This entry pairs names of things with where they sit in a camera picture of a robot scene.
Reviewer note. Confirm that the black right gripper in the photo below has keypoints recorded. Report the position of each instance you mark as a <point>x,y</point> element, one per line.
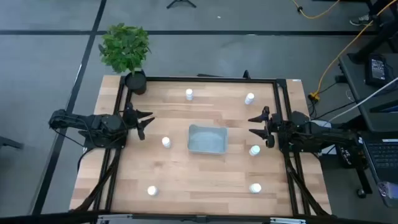
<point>273,127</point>

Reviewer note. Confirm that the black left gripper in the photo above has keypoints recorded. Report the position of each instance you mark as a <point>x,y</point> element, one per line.
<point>130,116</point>

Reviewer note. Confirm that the white pill bottle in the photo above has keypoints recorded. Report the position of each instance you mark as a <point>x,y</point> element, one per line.
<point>189,94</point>
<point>255,188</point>
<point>254,150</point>
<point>166,142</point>
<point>249,98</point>
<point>152,190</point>

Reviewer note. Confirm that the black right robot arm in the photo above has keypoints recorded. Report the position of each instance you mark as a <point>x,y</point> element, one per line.
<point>311,133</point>

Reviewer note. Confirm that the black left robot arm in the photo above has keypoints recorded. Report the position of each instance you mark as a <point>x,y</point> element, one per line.
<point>102,124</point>

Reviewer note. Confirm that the black plant pot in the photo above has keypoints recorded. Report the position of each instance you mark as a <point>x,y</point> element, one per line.
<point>136,82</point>

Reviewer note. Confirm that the clear plastic tray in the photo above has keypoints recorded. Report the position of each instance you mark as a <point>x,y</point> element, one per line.
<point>207,140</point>

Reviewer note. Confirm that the green leafy plant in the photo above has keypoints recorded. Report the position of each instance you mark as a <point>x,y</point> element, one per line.
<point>124,46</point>

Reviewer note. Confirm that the black printed bag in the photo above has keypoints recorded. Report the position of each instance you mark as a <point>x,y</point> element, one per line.
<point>346,154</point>

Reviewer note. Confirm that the grey side desk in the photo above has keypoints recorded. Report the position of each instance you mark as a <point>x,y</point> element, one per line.
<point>354,81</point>

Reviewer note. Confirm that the black caster wheel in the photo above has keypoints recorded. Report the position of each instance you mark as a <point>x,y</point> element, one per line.
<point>361,193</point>

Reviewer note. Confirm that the black tripod legs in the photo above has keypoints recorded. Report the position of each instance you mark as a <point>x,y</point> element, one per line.
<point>181,3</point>

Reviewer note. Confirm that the dark laptop keyboard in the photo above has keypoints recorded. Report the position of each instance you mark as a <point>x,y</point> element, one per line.
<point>384,155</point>

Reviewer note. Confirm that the black power adapter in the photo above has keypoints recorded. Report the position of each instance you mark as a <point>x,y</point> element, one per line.
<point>377,69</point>

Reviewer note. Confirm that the black chair base leg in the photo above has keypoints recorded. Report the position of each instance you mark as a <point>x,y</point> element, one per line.
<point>9,143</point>

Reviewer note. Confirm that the black horizontal rig beam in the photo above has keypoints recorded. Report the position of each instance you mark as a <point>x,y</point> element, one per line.
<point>46,217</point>

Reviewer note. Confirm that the person's shoe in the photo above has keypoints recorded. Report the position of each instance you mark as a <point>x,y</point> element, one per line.
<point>360,21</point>

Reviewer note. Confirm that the black aluminium table frame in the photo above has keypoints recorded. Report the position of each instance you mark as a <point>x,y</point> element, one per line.
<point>217,80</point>

